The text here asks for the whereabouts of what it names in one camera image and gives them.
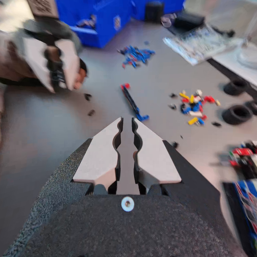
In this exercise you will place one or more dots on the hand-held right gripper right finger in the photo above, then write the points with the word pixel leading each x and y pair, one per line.
pixel 156 160

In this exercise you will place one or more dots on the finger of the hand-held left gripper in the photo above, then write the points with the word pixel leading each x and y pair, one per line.
pixel 38 60
pixel 69 62

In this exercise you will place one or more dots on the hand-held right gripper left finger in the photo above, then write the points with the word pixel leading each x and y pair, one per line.
pixel 96 158

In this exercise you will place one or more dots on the small black lego connector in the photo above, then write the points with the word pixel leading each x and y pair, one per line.
pixel 216 124
pixel 91 112
pixel 175 145
pixel 87 97

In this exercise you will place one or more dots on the black lego beam blue end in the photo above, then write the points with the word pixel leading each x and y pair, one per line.
pixel 131 102

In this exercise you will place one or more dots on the pile of mixed lego pieces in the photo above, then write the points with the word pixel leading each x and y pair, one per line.
pixel 195 106

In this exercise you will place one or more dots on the pile of blue lego pins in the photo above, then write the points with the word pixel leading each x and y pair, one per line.
pixel 136 56

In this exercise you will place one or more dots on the black rubber lego tire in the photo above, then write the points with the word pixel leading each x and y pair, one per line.
pixel 226 118
pixel 227 89
pixel 253 109

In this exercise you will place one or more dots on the partly built lego car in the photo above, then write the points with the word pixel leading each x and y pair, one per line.
pixel 244 158

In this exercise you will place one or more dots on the lego instruction booklet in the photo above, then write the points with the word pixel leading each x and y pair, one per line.
pixel 196 46

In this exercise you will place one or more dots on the person's left hand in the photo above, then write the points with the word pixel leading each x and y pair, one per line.
pixel 16 64

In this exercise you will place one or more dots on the blue plastic bin with label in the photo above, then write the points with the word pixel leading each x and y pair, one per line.
pixel 104 34

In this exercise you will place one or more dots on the black cube charger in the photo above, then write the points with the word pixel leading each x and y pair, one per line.
pixel 154 12

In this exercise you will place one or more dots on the white flat tray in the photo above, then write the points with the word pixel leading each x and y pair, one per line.
pixel 230 64

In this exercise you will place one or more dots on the black power adapter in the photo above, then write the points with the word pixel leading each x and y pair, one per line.
pixel 188 21

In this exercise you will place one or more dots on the white round disc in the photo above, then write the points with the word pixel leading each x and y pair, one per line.
pixel 249 58

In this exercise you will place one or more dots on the black plug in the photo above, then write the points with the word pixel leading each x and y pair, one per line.
pixel 228 33

